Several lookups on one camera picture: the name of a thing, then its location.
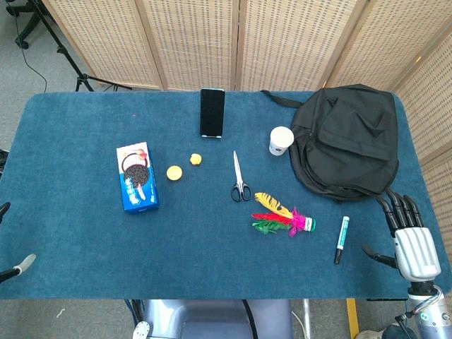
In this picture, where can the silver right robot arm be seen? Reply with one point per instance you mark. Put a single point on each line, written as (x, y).
(429, 310)

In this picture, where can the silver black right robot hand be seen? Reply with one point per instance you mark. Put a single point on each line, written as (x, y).
(416, 250)

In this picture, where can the small yellow duck toy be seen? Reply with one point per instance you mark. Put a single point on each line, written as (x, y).
(195, 159)

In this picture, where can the black backpack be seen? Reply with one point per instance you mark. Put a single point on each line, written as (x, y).
(349, 141)

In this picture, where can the blue table mat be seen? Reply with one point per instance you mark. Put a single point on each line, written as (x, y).
(197, 254)

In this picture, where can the white paper cup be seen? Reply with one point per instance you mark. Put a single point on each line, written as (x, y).
(281, 139)

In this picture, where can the black tripod stand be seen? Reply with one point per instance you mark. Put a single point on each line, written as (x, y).
(67, 56)

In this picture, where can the yellow bar under table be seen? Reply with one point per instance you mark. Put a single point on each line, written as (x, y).
(352, 318)

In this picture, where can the blue Oreo cookie box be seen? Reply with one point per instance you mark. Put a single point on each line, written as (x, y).
(137, 176)

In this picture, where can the white plastic holder bracket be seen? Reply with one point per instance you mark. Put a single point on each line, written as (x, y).
(212, 136)

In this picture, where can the black office chair base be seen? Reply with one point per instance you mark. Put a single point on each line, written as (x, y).
(24, 30)

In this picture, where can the black smartphone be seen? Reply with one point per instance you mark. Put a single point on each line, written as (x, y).
(212, 111)

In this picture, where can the teal white marker pen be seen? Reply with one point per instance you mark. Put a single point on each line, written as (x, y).
(342, 238)

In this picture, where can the colorful feather shuttlecock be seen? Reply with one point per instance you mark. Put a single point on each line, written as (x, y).
(282, 219)

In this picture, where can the grey blue robot torso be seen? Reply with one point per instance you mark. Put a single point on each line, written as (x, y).
(212, 319)

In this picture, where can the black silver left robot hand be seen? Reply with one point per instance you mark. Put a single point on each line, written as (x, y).
(19, 266)

